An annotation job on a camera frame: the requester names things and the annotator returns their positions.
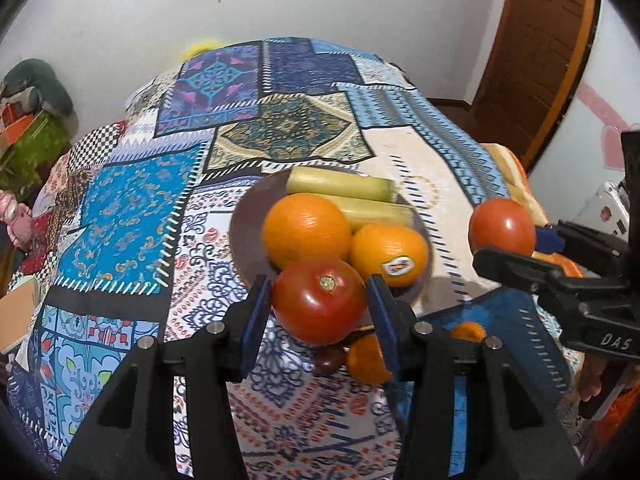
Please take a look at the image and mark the pink wall sticker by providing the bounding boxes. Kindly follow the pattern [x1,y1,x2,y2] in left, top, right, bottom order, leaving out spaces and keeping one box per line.
[575,82,632,169]

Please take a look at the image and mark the orange with sticker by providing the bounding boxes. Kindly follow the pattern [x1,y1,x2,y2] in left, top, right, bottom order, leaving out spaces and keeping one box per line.
[349,222,431,288]

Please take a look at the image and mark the wooden panel door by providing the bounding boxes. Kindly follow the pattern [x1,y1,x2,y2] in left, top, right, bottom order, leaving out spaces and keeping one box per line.
[470,0,601,176]

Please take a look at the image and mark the green patterned box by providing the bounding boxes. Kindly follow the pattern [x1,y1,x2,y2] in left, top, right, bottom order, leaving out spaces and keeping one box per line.
[0,110,71,196]

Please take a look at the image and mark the pink toy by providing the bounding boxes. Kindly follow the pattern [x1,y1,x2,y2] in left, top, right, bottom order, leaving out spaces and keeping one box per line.
[0,190,34,252]

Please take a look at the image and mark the white case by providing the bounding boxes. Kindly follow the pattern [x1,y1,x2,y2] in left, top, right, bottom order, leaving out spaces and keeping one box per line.
[579,180,632,238]

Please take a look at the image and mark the plain orange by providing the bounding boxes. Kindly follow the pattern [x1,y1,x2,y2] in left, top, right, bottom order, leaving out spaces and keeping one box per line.
[262,193,353,271]

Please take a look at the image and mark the grey plush toy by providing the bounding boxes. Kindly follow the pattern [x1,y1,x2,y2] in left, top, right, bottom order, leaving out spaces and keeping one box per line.
[0,58,79,132]

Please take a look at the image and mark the beige box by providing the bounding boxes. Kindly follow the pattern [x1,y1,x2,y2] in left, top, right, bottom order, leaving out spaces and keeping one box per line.
[0,277,42,357]

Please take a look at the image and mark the purple round plate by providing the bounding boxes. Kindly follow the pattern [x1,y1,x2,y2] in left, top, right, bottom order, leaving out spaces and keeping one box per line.
[228,165,433,333]

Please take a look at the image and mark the small tangerine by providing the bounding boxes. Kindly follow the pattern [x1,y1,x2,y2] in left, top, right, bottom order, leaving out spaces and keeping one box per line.
[450,321,487,345]
[346,334,393,386]

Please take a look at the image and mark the deep red tomato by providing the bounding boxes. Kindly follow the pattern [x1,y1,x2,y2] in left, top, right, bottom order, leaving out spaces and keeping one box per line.
[271,259,368,346]

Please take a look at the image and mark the orange-red tomato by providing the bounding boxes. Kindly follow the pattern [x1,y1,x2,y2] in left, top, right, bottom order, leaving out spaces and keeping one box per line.
[468,198,537,258]

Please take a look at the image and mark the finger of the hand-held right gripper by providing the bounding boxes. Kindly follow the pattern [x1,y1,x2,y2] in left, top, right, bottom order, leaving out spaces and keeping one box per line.
[534,219,632,273]
[472,247,593,313]

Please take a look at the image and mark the person's right hand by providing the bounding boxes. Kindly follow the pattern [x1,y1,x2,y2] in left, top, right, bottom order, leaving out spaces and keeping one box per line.
[575,356,607,403]

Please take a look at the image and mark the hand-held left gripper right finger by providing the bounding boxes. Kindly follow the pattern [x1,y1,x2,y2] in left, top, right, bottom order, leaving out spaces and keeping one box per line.
[366,275,583,480]

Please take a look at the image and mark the patchwork printed blanket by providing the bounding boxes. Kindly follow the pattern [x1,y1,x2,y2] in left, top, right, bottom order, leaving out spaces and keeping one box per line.
[7,37,586,480]

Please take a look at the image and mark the yellow round item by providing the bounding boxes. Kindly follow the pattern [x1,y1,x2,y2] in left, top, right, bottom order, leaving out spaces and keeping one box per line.
[180,36,222,59]

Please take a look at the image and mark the small dark brown fruit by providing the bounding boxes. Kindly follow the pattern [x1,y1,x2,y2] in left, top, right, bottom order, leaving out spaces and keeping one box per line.
[312,345,347,376]

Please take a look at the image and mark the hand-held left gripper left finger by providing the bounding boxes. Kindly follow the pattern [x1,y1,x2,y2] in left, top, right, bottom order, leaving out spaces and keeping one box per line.
[57,274,273,480]

